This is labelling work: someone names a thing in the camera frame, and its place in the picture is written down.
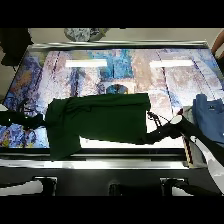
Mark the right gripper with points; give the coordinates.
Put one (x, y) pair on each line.
(157, 136)

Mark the green T-shirt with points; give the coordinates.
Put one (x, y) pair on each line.
(100, 120)

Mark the person's forearm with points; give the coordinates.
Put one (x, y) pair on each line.
(218, 40)

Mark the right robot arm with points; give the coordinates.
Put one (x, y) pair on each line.
(200, 135)

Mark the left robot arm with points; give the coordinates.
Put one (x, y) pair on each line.
(20, 120)

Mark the blue garment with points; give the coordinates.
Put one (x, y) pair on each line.
(210, 116)

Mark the grey patterned garment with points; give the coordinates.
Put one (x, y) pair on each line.
(81, 34)

